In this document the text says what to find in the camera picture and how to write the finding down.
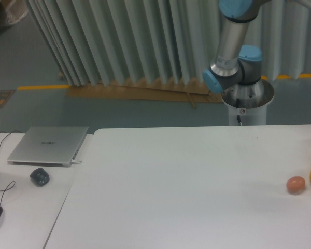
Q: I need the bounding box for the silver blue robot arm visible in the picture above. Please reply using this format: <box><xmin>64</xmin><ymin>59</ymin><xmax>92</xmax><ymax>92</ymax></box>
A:
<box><xmin>203</xmin><ymin>1</ymin><xmax>311</xmax><ymax>109</ymax></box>

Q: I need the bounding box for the flat brown cardboard sheet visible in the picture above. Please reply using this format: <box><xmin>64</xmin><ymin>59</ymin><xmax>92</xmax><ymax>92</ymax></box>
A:
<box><xmin>65</xmin><ymin>77</ymin><xmax>223</xmax><ymax>108</ymax></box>

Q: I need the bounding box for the pale green pleated curtain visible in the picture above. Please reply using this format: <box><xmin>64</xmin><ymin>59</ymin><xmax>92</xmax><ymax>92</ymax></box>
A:
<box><xmin>26</xmin><ymin>1</ymin><xmax>311</xmax><ymax>86</ymax></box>

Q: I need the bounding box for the silver closed laptop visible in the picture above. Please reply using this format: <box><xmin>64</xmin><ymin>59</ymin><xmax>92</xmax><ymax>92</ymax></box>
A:
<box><xmin>7</xmin><ymin>126</ymin><xmax>88</xmax><ymax>167</ymax></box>

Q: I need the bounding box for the black earbud case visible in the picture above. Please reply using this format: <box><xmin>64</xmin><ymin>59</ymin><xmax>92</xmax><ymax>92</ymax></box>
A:
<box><xmin>30</xmin><ymin>168</ymin><xmax>50</xmax><ymax>187</ymax></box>

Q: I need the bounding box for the brown egg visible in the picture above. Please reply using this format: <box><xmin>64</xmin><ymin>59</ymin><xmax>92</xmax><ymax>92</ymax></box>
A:
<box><xmin>286</xmin><ymin>176</ymin><xmax>305</xmax><ymax>194</ymax></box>

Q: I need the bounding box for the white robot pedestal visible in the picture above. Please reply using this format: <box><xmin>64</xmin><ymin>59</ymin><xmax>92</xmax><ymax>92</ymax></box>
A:
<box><xmin>223</xmin><ymin>101</ymin><xmax>271</xmax><ymax>126</ymax></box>

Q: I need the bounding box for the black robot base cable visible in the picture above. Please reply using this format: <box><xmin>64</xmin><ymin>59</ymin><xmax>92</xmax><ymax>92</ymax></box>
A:
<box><xmin>235</xmin><ymin>98</ymin><xmax>243</xmax><ymax>127</ymax></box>

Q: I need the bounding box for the black mouse cable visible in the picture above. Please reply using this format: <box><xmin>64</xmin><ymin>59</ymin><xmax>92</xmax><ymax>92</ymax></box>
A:
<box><xmin>0</xmin><ymin>181</ymin><xmax>16</xmax><ymax>208</ymax></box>

